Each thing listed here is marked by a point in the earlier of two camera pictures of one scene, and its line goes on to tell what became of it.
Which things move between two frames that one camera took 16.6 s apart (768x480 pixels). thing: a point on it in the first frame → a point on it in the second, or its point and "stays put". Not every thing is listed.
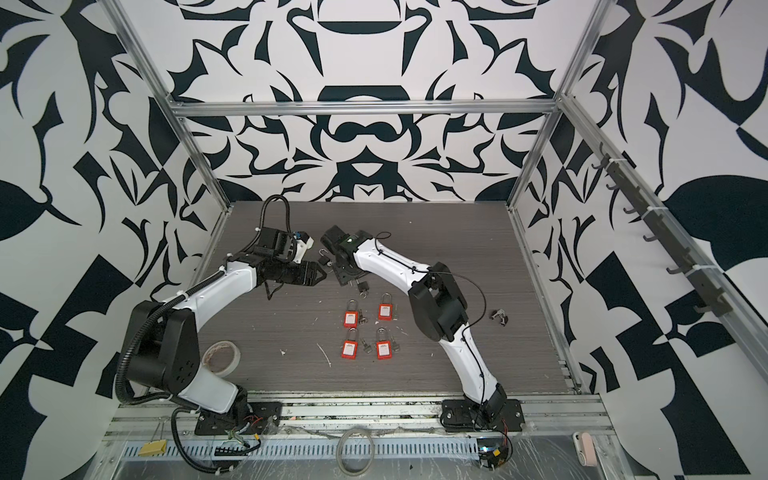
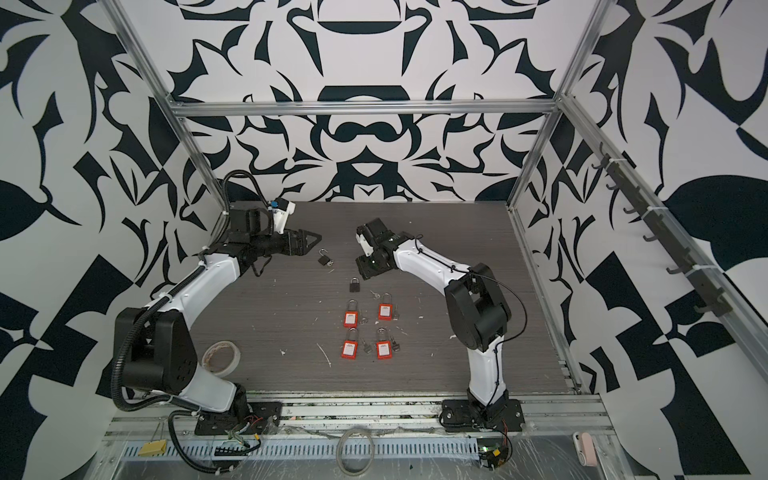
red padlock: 383,346 stays put
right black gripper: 342,276 → 366,272
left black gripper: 309,276 → 302,248
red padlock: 352,314 stays put
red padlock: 350,347 stays put
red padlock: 385,310 stays put
